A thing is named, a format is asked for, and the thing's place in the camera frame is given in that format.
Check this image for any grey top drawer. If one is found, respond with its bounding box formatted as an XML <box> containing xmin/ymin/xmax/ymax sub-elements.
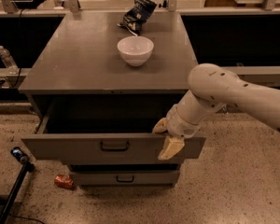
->
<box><xmin>21</xmin><ymin>96</ymin><xmax>207</xmax><ymax>166</ymax></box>

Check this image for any grey drawer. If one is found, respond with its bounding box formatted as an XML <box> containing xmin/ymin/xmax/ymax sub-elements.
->
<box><xmin>21</xmin><ymin>96</ymin><xmax>207</xmax><ymax>166</ymax></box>
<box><xmin>69</xmin><ymin>171</ymin><xmax>179</xmax><ymax>186</ymax></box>

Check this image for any black power cable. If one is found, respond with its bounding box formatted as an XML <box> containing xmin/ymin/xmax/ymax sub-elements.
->
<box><xmin>9</xmin><ymin>9</ymin><xmax>26</xmax><ymax>89</ymax></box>

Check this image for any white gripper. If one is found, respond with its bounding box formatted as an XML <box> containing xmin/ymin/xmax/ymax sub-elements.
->
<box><xmin>152</xmin><ymin>105</ymin><xmax>200</xmax><ymax>161</ymax></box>

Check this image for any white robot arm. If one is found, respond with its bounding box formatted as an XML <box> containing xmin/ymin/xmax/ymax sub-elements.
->
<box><xmin>152</xmin><ymin>63</ymin><xmax>280</xmax><ymax>161</ymax></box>

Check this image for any blue soda can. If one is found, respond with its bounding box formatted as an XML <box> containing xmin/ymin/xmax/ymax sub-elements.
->
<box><xmin>10</xmin><ymin>147</ymin><xmax>29</xmax><ymax>164</ymax></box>

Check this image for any clear plastic water bottle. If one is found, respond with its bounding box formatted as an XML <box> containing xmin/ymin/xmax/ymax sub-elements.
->
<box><xmin>0</xmin><ymin>46</ymin><xmax>20</xmax><ymax>75</ymax></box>

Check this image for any black tripod pole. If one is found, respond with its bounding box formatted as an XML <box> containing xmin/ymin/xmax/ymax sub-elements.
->
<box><xmin>0</xmin><ymin>161</ymin><xmax>34</xmax><ymax>224</ymax></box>

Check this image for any black crumpled chip bag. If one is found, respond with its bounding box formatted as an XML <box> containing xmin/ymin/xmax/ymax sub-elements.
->
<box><xmin>118</xmin><ymin>0</ymin><xmax>157</xmax><ymax>36</ymax></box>

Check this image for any white ceramic bowl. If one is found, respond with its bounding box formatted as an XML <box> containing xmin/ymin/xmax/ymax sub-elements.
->
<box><xmin>117</xmin><ymin>36</ymin><xmax>154</xmax><ymax>67</ymax></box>

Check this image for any grey bottom drawer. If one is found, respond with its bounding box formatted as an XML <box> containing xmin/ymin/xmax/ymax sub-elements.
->
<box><xmin>69</xmin><ymin>171</ymin><xmax>179</xmax><ymax>186</ymax></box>

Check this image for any grey drawer cabinet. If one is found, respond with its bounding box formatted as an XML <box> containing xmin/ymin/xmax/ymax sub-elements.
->
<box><xmin>18</xmin><ymin>10</ymin><xmax>200</xmax><ymax>189</ymax></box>

